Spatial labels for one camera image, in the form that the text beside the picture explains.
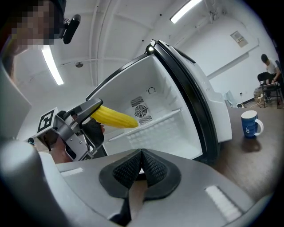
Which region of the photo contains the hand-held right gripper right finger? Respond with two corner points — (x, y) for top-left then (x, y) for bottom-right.
(141, 148), (257, 227)

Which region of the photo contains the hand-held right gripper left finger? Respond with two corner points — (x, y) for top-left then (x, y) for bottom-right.
(55, 148), (143, 222)

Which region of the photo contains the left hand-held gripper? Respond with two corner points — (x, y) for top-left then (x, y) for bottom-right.
(36, 98), (105, 161)

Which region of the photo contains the yellow corn cob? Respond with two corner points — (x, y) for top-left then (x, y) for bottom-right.
(90, 105), (139, 129)

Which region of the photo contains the white grid shelf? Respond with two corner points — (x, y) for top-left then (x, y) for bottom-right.
(108, 108), (198, 151)

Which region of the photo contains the ceiling light strip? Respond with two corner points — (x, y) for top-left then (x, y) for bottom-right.
(170, 0), (202, 24)
(41, 45), (64, 86)

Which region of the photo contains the blue mug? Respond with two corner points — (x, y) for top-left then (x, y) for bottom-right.
(241, 110), (264, 140)

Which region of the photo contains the person's head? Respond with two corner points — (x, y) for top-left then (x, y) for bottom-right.
(2, 0), (65, 74)

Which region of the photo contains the black head camera mount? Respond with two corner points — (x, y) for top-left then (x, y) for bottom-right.
(50, 0), (82, 45)

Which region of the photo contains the wall electrical panel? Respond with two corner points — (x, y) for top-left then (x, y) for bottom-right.
(230, 31), (249, 47)

